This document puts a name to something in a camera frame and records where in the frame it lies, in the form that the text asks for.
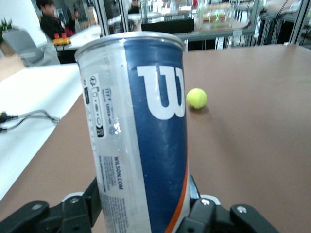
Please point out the plain yellow tennis ball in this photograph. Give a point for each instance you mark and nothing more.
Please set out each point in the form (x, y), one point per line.
(197, 98)

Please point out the clear display case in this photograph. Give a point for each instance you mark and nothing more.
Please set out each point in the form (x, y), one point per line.
(213, 17)

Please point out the yellow box red buttons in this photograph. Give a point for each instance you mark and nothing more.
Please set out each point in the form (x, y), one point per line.
(62, 41)

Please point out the blue white tennis ball can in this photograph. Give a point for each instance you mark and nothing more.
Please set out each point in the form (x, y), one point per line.
(158, 145)

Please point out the green plant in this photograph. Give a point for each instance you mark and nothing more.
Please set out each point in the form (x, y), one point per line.
(6, 24)

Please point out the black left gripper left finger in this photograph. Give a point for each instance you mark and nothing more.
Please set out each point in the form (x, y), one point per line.
(60, 216)

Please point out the aluminium frame profile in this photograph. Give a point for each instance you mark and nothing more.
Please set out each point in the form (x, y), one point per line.
(300, 24)
(105, 19)

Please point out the yellow black plug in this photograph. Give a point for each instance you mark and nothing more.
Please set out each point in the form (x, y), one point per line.
(2, 116)

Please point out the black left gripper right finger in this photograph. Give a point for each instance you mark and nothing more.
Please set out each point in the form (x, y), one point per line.
(218, 218)

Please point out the black desk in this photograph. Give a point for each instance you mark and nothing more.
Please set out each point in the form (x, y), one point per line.
(167, 24)

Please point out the person in black jacket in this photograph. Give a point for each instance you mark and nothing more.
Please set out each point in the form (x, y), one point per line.
(52, 24)

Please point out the brown table cover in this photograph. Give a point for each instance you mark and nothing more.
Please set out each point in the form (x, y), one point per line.
(243, 145)

